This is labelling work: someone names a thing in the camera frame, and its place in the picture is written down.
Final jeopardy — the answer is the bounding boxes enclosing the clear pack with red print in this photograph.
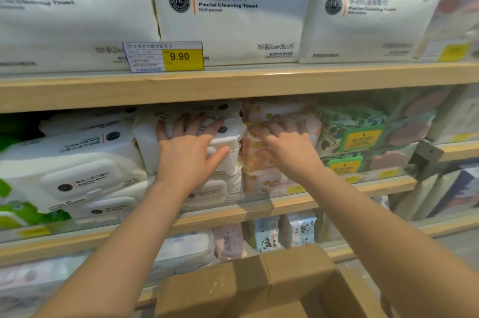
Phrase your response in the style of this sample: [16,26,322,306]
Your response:
[0,252,92,315]

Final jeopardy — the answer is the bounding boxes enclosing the wooden store shelving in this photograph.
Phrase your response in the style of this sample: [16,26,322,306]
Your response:
[0,61,479,309]

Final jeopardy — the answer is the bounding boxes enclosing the white pack with blue print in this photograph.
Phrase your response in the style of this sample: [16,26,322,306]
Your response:
[148,231,216,281]

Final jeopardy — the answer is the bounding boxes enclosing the blue panda print wipes pack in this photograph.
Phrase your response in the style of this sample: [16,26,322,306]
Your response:
[252,216,282,254]

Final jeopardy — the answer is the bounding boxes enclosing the small pale pink pack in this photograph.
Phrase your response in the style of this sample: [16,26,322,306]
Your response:
[413,0,479,64]

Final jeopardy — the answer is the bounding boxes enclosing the person's right hand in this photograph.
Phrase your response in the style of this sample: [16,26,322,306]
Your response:
[248,113,324,182]

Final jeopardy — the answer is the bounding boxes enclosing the person's left forearm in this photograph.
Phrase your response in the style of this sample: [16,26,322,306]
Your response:
[31,179,197,318]

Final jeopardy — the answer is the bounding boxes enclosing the person's right forearm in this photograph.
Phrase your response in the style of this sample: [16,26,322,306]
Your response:
[303,166,479,318]

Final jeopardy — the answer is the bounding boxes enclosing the brown cardboard box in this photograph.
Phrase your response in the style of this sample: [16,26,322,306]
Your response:
[155,243,388,318]

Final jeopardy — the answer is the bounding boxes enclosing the pink small wipes packet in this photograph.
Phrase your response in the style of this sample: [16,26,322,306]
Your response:
[212,223,247,263]

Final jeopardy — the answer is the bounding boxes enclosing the grey metal shelf bracket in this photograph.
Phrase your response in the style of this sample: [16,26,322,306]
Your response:
[406,140,446,182]

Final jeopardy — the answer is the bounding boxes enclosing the stack of white towel packs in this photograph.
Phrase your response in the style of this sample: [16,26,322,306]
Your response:
[0,0,472,74]

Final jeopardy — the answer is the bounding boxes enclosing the green pink tissue bundle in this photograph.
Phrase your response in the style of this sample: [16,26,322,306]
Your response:
[370,86,456,172]

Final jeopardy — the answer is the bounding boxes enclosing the person's left hand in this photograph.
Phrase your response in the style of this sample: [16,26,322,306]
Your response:
[155,111,232,199]

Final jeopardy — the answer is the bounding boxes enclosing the neighbouring wooden shelf unit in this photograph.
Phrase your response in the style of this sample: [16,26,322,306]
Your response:
[408,82,479,240]

